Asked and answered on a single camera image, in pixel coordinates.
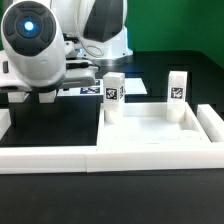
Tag white square table top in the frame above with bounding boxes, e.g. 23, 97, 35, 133
97, 102, 209, 147

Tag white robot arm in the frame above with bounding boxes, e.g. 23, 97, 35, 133
0, 0, 132, 92

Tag white marker sheet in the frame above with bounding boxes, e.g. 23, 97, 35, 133
57, 78, 147, 97

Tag white U-shaped obstacle wall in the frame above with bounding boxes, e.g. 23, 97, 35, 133
0, 104, 224, 174

